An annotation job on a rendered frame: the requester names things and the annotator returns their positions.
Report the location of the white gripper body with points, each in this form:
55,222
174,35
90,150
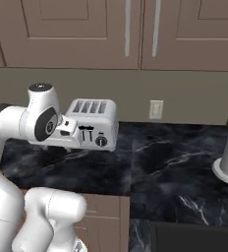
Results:
62,139

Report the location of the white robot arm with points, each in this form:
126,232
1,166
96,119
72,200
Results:
8,183

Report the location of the white four-slot toaster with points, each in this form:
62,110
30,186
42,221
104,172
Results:
99,114

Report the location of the taupe drawer front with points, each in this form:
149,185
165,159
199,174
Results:
109,205

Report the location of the taupe base cupboard door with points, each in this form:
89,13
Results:
102,234

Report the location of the black appliance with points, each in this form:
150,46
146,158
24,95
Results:
198,238

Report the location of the white wall outlet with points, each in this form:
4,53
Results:
156,109

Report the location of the wide taupe wall cupboard door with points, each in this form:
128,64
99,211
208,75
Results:
70,32

